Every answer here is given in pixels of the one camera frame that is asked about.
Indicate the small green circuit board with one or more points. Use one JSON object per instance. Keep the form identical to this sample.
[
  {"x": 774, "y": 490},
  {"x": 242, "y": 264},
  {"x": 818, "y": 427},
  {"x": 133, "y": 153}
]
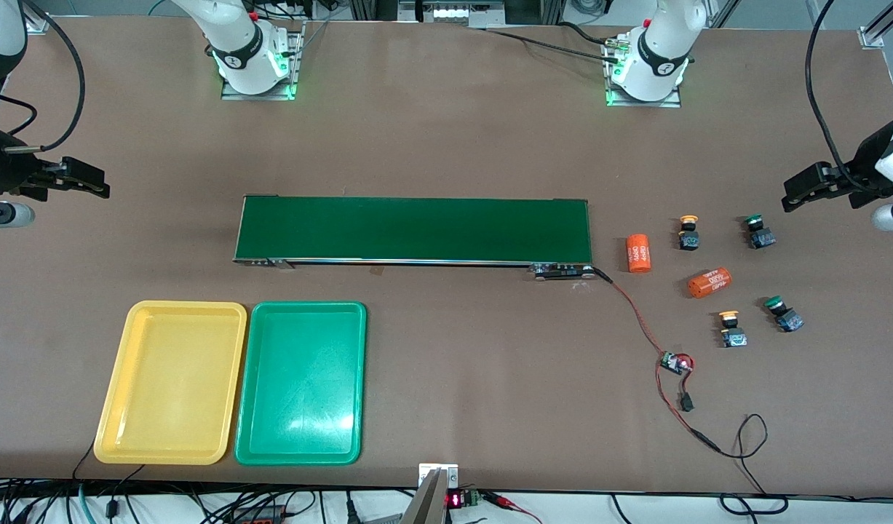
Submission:
[{"x": 674, "y": 362}]

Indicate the grey metal camera bracket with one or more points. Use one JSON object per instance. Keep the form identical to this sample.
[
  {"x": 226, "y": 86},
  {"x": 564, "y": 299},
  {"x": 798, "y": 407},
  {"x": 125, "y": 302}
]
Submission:
[{"x": 428, "y": 502}]

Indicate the green conveyor belt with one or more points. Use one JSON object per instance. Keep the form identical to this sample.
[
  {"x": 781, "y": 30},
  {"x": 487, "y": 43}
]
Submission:
[{"x": 410, "y": 229}]

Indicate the green push button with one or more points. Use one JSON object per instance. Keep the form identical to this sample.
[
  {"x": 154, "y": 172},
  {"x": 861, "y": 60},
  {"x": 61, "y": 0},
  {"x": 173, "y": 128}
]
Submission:
[
  {"x": 759, "y": 233},
  {"x": 784, "y": 315}
]

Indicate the orange cylinder battery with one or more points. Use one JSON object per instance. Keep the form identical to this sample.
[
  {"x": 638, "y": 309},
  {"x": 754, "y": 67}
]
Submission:
[
  {"x": 709, "y": 282},
  {"x": 638, "y": 253}
]

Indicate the orange power strip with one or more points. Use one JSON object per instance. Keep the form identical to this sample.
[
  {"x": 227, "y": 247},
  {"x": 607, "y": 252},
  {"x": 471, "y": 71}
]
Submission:
[{"x": 257, "y": 515}]

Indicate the red digit display module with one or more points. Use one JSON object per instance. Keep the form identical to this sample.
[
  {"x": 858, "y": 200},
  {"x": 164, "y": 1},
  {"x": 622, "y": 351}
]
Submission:
[{"x": 455, "y": 499}]

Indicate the aluminium table corner bracket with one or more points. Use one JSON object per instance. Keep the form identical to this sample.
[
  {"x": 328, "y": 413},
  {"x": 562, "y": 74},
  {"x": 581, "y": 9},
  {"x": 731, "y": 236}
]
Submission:
[
  {"x": 872, "y": 36},
  {"x": 37, "y": 23}
]

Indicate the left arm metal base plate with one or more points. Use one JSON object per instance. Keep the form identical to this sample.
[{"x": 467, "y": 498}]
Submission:
[{"x": 672, "y": 102}]

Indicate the red clip lead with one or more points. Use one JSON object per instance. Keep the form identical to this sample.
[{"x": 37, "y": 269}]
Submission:
[{"x": 504, "y": 502}]

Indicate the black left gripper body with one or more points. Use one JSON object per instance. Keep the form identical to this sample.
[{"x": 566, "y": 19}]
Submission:
[{"x": 865, "y": 162}]

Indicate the yellow push button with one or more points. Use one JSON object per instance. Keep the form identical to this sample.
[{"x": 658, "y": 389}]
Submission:
[
  {"x": 732, "y": 329},
  {"x": 688, "y": 233}
]

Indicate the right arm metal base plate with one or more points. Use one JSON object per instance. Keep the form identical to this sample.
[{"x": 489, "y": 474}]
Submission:
[{"x": 231, "y": 91}]

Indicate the yellow plastic tray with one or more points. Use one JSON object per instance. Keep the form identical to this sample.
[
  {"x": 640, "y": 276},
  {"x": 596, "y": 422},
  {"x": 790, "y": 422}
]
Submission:
[{"x": 169, "y": 407}]

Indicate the green plastic tray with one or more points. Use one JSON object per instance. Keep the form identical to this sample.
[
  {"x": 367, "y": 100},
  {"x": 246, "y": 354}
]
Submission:
[{"x": 300, "y": 386}]

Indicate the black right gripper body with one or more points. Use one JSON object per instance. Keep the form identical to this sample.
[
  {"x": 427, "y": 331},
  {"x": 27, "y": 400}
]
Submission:
[{"x": 8, "y": 175}]

